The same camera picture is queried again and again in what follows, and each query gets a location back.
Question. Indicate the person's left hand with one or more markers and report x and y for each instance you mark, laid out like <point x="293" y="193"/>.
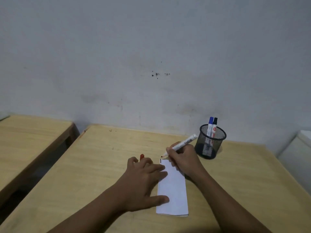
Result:
<point x="139" y="184"/>

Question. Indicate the person's right hand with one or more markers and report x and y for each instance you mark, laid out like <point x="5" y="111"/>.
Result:
<point x="185" y="160"/>

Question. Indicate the red marker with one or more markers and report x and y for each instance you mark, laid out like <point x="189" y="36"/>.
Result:
<point x="188" y="140"/>

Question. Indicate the black mesh pen holder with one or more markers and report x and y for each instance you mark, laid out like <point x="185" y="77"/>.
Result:
<point x="206" y="151"/>

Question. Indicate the white paper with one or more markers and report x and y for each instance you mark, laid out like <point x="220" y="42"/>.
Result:
<point x="173" y="194"/>

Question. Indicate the blue marker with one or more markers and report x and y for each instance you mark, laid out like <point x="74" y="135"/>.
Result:
<point x="210" y="121"/>

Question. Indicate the black marker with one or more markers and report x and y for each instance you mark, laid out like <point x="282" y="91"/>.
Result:
<point x="215" y="122"/>

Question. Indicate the person's right forearm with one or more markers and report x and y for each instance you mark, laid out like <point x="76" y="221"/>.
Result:
<point x="228" y="206"/>

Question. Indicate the person's left forearm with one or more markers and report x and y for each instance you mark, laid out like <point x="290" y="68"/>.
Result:
<point x="92" y="215"/>

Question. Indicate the white cabinet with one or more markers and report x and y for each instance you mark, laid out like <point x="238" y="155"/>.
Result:
<point x="298" y="157"/>

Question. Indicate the wooden side table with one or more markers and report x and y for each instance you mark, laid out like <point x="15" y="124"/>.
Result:
<point x="26" y="143"/>

